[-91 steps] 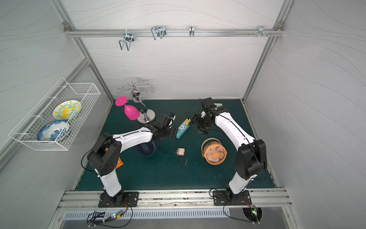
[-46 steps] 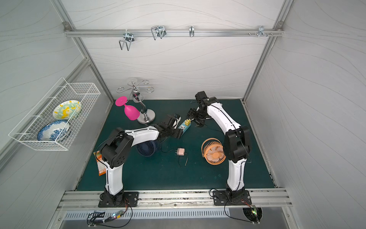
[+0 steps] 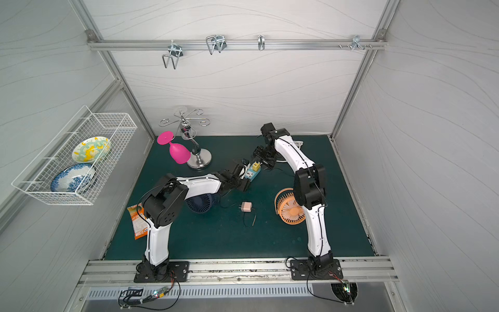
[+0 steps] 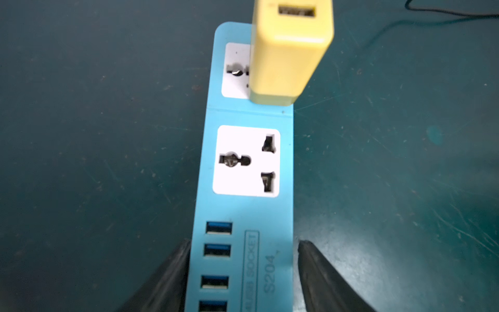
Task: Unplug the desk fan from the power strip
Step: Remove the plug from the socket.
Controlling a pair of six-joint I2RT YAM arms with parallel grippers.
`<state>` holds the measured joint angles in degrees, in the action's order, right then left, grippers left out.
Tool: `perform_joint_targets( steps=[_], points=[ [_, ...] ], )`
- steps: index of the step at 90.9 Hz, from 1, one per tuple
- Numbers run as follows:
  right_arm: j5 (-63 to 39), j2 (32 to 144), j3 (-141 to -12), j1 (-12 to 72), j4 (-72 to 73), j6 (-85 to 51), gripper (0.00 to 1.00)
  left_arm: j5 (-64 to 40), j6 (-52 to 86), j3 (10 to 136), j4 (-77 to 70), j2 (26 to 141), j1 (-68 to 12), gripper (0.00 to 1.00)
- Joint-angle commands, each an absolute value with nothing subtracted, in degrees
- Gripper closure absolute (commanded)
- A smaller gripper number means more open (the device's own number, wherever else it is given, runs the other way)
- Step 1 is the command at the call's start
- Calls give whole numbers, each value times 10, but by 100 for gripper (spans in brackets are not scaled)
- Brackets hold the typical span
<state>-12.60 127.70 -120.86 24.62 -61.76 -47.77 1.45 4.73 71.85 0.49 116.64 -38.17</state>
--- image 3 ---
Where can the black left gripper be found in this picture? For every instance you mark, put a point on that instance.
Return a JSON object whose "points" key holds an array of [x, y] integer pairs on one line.
{"points": [[240, 179]]}

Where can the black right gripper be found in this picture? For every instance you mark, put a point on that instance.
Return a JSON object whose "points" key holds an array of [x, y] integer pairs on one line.
{"points": [[263, 156]]}

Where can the yellow USB plug adapter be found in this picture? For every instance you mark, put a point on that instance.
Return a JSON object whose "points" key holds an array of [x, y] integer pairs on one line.
{"points": [[256, 166]]}

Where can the light blue power strip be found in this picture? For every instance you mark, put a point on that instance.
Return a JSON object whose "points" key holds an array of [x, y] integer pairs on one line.
{"points": [[251, 173]]}

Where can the pink USB plug adapter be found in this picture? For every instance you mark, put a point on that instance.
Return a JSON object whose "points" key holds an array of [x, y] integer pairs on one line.
{"points": [[246, 207]]}

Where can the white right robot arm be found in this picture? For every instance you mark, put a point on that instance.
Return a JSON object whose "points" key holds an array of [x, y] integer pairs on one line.
{"points": [[310, 195]]}

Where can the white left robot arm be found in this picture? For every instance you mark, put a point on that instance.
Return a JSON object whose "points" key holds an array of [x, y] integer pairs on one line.
{"points": [[162, 206]]}

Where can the navy blue desk fan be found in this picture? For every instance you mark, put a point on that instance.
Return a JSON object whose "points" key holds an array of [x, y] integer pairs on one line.
{"points": [[203, 203]]}

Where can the orange desk fan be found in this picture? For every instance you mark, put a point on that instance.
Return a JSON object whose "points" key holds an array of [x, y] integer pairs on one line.
{"points": [[287, 208]]}

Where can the chrome glass holder stand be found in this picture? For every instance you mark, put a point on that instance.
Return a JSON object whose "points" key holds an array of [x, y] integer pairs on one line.
{"points": [[200, 158]]}

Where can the magenta plastic wine glass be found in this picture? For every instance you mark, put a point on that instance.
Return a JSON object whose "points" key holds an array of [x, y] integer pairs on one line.
{"points": [[179, 153]]}

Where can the orange snack packet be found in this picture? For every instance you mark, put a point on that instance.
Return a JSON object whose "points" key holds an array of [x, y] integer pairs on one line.
{"points": [[140, 225]]}

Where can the small flat metal hook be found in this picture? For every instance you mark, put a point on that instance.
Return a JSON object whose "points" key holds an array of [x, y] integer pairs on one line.
{"points": [[261, 43]]}

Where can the looped metal hook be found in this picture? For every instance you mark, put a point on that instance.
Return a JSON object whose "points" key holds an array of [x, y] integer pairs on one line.
{"points": [[216, 43]]}

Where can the double prong metal hook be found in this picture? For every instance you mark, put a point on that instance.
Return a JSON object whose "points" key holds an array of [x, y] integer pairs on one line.
{"points": [[173, 55]]}

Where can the yellow green patterned plate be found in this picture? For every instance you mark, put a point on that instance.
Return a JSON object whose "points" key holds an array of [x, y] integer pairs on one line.
{"points": [[91, 150]]}

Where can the blue white patterned plate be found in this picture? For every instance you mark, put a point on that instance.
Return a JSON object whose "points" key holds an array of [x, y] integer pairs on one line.
{"points": [[76, 178]]}

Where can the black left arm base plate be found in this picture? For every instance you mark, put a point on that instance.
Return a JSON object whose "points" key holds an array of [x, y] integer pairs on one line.
{"points": [[165, 272]]}

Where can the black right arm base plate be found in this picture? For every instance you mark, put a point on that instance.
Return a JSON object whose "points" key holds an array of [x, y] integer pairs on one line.
{"points": [[312, 269]]}

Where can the aluminium top rail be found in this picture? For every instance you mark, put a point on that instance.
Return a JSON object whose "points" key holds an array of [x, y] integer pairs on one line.
{"points": [[232, 45]]}

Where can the white wire wall basket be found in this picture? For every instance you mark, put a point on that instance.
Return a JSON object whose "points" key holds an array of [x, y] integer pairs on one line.
{"points": [[35, 179]]}

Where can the aluminium front frame rail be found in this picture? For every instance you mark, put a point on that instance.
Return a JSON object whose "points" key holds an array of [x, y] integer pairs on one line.
{"points": [[244, 271]]}

